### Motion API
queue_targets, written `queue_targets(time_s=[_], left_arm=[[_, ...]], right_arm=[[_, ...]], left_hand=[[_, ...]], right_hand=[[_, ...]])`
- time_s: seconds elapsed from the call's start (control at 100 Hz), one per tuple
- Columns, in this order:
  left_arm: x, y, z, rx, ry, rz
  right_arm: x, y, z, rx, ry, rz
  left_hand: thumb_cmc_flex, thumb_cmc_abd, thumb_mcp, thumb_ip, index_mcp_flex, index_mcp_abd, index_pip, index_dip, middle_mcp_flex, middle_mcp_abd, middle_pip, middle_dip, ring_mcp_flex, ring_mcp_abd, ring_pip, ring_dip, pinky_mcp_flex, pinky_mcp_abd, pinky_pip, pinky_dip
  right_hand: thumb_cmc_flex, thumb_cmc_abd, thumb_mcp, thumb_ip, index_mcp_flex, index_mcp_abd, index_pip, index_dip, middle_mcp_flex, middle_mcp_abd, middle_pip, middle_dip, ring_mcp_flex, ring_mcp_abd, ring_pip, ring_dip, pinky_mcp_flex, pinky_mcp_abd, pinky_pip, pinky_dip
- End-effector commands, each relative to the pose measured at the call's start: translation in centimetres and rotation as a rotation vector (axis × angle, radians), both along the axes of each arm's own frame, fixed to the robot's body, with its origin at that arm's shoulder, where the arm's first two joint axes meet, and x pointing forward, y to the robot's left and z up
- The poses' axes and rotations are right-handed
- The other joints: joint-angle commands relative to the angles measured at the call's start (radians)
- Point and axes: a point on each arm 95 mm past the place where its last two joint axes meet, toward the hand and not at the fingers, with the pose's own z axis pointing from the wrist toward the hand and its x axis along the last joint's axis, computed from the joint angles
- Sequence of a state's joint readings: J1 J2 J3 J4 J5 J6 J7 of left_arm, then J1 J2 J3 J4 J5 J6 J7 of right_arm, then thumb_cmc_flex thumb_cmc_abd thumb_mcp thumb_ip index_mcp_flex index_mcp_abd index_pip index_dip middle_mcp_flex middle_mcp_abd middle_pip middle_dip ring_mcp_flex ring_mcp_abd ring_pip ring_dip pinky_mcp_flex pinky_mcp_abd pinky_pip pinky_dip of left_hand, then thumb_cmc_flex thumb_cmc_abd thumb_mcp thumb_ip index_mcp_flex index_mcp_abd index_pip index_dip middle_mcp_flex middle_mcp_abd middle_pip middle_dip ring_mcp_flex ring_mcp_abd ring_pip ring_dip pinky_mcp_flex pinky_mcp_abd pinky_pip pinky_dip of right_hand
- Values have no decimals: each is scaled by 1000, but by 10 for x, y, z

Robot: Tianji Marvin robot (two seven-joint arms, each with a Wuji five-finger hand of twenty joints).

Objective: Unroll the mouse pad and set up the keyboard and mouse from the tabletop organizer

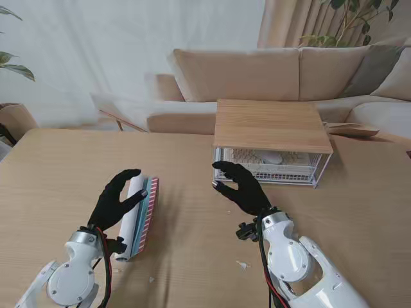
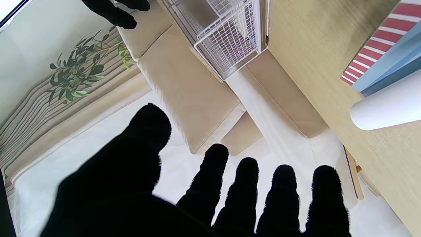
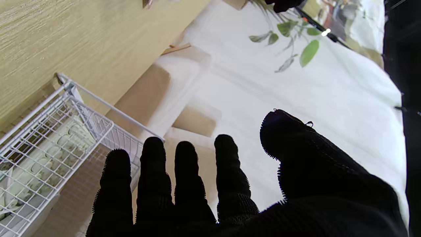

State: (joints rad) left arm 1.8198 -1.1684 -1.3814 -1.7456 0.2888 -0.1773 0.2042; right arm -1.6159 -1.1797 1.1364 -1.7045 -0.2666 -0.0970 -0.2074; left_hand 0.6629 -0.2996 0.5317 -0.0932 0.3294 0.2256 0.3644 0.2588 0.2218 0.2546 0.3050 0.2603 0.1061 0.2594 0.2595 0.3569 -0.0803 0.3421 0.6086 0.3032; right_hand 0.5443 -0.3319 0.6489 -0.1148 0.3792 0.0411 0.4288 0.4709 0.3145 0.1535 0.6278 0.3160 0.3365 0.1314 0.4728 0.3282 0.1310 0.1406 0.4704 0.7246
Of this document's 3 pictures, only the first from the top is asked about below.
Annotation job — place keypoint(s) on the tall leafy green plant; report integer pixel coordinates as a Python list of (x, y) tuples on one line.
[(321, 41)]

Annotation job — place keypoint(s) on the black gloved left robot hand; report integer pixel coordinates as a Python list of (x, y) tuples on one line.
[(109, 205)]

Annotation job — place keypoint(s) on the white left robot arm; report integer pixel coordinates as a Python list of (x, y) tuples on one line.
[(74, 272)]

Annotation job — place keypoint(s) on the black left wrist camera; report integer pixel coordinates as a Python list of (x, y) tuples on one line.
[(115, 245)]

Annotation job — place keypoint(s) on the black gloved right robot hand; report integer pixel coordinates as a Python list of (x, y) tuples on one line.
[(247, 192)]

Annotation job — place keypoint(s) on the beige fabric sofa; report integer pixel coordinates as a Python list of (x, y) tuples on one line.
[(241, 73)]

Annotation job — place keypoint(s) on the black stand leg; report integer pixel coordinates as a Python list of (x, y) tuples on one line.
[(6, 133)]

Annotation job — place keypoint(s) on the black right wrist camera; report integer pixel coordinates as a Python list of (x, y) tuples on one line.
[(247, 231)]

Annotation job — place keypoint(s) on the beige round-key keyboard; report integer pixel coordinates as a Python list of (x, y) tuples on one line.
[(244, 155)]

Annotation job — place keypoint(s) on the white computer mouse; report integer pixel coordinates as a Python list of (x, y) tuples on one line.
[(271, 157)]

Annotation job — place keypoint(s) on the cream sofa cushion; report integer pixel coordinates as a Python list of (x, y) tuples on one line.
[(398, 80)]

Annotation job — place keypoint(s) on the shallow wooden tray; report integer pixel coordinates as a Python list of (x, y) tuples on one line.
[(356, 131)]

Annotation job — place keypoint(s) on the white sheer curtain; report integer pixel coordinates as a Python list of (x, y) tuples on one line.
[(96, 48)]

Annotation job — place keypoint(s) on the broad-leaf green plant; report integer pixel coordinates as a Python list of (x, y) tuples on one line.
[(19, 69)]

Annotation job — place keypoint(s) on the white cushioned wooden bench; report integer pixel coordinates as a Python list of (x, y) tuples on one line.
[(109, 104)]

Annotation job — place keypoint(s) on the blue striped mouse pad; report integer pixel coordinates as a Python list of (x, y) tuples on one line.
[(149, 208)]

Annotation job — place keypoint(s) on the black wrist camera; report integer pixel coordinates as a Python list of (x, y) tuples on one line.
[(115, 245), (247, 231)]

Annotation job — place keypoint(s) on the tan round planter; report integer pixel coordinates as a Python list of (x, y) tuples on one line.
[(19, 117)]

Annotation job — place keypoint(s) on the beige pleated curtain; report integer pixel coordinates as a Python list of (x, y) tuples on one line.
[(289, 25)]

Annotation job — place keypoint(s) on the grey sofa cushion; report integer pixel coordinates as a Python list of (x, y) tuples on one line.
[(372, 70)]

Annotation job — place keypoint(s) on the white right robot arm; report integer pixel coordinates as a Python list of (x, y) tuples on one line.
[(289, 256)]

